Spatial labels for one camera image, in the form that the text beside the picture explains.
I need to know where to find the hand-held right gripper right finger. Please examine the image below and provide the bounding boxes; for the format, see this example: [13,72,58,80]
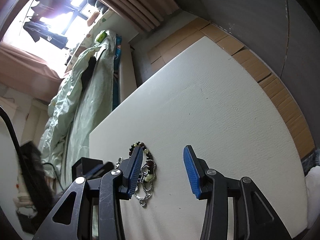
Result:
[183,145,293,240]

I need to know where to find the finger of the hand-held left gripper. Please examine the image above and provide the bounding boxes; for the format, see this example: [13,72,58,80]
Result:
[86,161,114,178]

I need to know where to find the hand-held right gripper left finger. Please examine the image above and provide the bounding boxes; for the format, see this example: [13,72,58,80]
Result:
[32,145,144,240]

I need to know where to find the dark red bead bracelet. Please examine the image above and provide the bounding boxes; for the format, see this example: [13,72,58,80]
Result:
[140,163,157,183]

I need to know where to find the black jewelry box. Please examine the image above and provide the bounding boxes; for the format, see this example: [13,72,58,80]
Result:
[72,157,105,180]

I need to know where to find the mixed bead bracelet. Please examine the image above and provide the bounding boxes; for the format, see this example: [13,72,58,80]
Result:
[129,142,153,162]

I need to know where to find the silver ball chain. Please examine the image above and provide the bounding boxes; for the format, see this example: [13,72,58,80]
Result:
[116,156,158,208]

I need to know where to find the light green bed sheet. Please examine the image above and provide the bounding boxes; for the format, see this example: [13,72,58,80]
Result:
[60,31,118,188]

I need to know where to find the white square table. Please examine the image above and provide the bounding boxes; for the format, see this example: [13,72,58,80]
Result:
[89,36,307,240]

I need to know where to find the light green quilt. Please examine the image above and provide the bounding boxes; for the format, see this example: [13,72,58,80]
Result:
[40,30,113,180]

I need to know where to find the blue cartoon print mattress cover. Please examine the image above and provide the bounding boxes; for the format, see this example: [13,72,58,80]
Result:
[112,34,124,108]

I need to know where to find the pink curtain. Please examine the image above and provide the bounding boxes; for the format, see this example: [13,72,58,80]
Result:
[85,0,183,33]
[0,42,66,103]

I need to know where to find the white cloth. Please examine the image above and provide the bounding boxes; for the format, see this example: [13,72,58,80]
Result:
[304,166,320,228]

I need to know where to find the printed window seat cushion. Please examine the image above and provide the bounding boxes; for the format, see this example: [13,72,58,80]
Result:
[65,7,113,67]

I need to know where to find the green box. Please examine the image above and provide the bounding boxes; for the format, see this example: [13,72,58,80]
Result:
[94,30,108,44]

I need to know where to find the dark hanging pants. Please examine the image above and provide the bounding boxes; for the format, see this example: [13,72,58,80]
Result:
[46,31,68,50]

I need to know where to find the orange plush toy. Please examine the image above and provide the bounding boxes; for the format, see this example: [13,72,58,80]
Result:
[87,11,99,27]

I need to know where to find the dark hanging jacket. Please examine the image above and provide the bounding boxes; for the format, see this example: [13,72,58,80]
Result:
[23,21,48,43]

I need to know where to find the dark cushions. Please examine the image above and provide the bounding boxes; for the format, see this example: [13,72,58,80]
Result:
[87,0,107,13]

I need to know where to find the black cable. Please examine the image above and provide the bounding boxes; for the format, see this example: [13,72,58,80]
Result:
[0,106,27,160]

